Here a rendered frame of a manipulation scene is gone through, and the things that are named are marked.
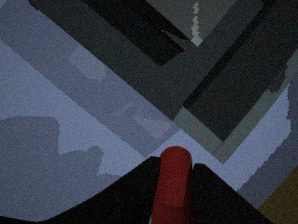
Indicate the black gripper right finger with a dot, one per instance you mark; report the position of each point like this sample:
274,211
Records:
218,203

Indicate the dark red peg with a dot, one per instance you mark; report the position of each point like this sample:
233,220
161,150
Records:
174,202

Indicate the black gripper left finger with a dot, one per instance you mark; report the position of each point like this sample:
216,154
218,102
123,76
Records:
128,201

